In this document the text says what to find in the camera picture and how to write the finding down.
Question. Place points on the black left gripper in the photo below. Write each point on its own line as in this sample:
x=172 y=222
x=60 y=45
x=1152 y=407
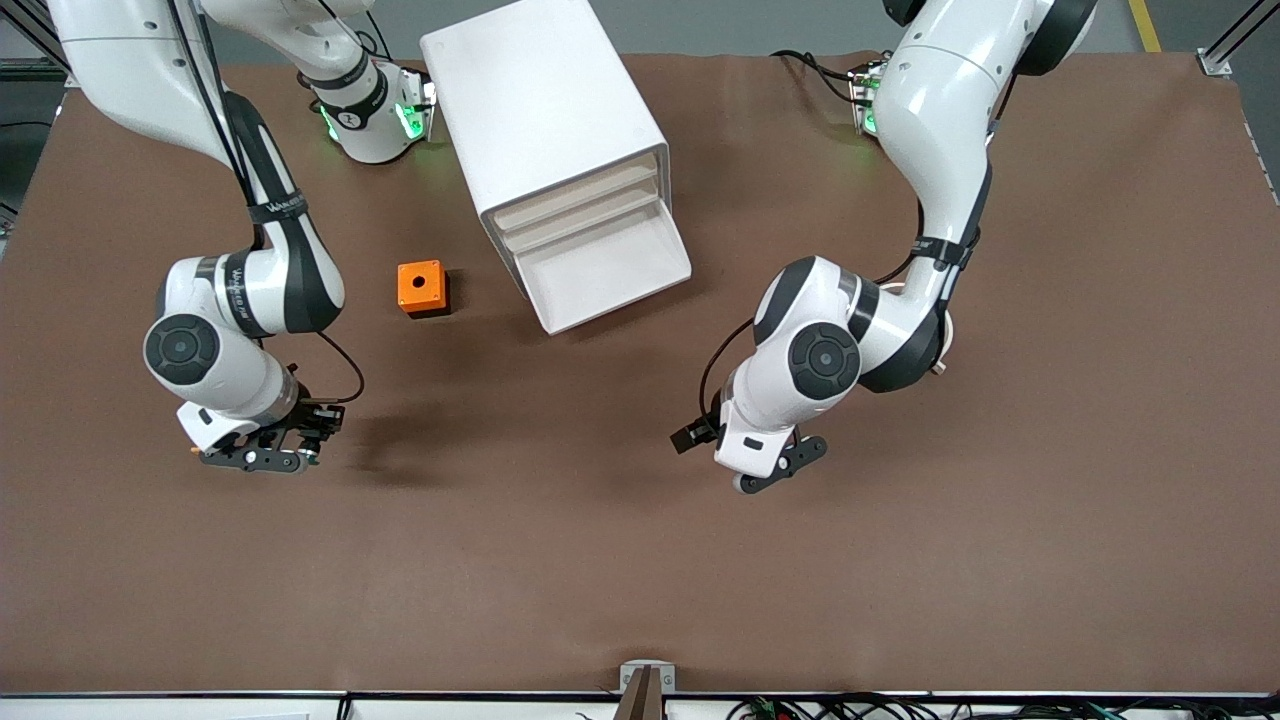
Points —
x=688 y=437

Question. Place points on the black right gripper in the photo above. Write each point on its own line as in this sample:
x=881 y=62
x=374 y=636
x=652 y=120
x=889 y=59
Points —
x=318 y=419

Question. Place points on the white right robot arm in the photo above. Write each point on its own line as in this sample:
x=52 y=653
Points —
x=240 y=300

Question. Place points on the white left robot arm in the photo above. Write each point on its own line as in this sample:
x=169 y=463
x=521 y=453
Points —
x=930 y=120

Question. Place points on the brown table mat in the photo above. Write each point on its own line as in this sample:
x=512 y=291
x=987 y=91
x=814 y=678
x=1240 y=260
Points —
x=640 y=560

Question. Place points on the orange box with hole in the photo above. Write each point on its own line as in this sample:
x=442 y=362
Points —
x=410 y=297

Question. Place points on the white curved bracket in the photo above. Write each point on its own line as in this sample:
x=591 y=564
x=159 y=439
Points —
x=940 y=368

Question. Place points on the white table edge rail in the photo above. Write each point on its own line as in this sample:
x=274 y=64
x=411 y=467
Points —
x=150 y=708

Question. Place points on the grey metal table bracket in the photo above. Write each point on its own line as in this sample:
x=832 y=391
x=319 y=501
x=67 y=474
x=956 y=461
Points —
x=628 y=672

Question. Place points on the brown upright post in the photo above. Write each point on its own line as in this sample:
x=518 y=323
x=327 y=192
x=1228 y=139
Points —
x=640 y=700

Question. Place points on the aluminium frame profile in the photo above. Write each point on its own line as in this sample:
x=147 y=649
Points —
x=1215 y=62
x=35 y=35

